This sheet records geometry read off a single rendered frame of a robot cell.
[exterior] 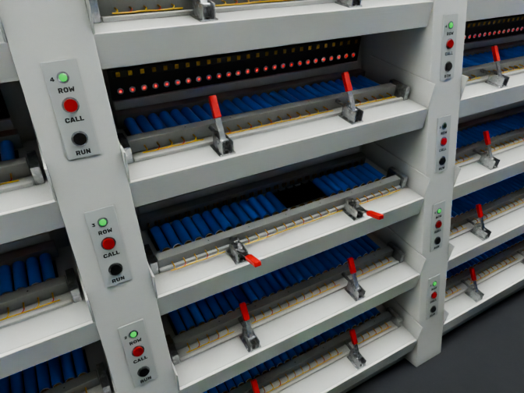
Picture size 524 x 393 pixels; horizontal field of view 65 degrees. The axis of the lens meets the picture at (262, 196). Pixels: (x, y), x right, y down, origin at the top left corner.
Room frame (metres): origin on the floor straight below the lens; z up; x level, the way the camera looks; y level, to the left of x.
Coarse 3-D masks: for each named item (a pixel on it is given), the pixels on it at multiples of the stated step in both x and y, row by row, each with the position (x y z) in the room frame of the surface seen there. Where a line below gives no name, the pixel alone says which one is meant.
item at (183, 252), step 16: (352, 192) 0.81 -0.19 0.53; (368, 192) 0.82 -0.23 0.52; (304, 208) 0.75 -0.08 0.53; (320, 208) 0.76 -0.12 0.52; (336, 208) 0.77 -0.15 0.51; (256, 224) 0.70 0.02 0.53; (272, 224) 0.71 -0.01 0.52; (304, 224) 0.73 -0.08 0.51; (208, 240) 0.66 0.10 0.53; (224, 240) 0.66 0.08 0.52; (256, 240) 0.68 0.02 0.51; (160, 256) 0.62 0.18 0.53; (176, 256) 0.62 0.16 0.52; (192, 256) 0.64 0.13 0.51
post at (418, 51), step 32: (448, 0) 0.84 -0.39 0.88; (384, 32) 0.94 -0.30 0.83; (416, 32) 0.86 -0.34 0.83; (416, 64) 0.86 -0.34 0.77; (448, 96) 0.85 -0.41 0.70; (416, 160) 0.85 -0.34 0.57; (448, 160) 0.86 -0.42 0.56; (448, 192) 0.86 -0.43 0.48; (416, 224) 0.84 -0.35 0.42; (448, 224) 0.87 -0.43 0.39; (416, 288) 0.84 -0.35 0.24; (416, 320) 0.83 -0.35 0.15; (416, 352) 0.83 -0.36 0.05
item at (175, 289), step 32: (320, 160) 0.92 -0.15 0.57; (384, 160) 0.93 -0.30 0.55; (192, 192) 0.77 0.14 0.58; (416, 192) 0.84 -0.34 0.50; (320, 224) 0.74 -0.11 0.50; (352, 224) 0.74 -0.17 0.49; (384, 224) 0.79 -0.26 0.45; (224, 256) 0.65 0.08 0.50; (256, 256) 0.65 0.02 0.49; (288, 256) 0.67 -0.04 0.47; (160, 288) 0.58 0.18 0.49; (192, 288) 0.58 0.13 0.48; (224, 288) 0.62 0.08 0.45
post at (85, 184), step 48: (0, 0) 0.52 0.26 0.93; (48, 0) 0.54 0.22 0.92; (48, 48) 0.53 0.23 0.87; (96, 48) 0.56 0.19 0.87; (48, 96) 0.53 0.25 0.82; (96, 96) 0.55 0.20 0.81; (48, 144) 0.52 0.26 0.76; (96, 192) 0.54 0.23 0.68; (96, 288) 0.52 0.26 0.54; (144, 288) 0.55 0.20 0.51; (144, 384) 0.53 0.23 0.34
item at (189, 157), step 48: (288, 48) 0.87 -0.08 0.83; (336, 48) 0.93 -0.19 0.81; (144, 96) 0.75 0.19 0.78; (192, 96) 0.79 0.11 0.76; (240, 96) 0.81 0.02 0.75; (288, 96) 0.82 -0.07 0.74; (336, 96) 0.81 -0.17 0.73; (384, 96) 0.87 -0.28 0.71; (144, 144) 0.64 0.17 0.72; (192, 144) 0.65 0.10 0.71; (240, 144) 0.67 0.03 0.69; (288, 144) 0.68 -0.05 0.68; (336, 144) 0.73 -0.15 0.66; (144, 192) 0.57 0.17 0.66
